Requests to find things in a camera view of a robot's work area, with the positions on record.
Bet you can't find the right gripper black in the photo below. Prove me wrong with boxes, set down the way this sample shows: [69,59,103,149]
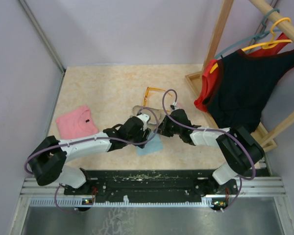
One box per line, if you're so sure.
[154,115,182,138]

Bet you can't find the newspaper print glasses case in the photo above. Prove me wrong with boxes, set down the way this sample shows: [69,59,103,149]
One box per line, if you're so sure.
[132,105,165,125]

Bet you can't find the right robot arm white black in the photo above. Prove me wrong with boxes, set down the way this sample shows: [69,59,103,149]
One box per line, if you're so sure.
[157,109,265,194]

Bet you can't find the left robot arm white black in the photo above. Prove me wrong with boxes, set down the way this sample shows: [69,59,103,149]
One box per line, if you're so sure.
[24,114,150,194]

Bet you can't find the orange sunglasses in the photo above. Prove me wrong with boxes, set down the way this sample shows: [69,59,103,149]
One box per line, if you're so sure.
[143,87,166,110]

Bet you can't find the pink folded garment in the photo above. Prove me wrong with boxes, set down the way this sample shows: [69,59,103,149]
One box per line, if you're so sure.
[56,105,99,140]

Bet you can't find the red tank top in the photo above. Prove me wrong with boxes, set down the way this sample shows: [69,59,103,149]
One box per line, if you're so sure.
[194,33,291,113]

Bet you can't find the navy tank top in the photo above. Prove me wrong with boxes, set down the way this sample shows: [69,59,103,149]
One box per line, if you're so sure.
[207,49,294,133]

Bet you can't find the yellow hanger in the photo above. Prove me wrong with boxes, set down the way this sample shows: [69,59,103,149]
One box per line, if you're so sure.
[209,17,292,74]

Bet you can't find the teal hanger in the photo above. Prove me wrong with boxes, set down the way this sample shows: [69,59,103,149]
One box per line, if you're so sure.
[214,8,280,59]

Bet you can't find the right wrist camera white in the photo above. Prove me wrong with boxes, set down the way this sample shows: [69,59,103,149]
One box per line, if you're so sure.
[170,102,180,111]

